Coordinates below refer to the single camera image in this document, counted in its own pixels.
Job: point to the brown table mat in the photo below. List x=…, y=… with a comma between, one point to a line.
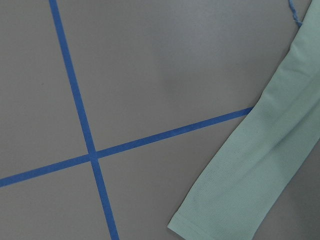
x=143, y=67

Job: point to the green long-sleeve shirt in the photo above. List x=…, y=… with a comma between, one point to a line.
x=236, y=190

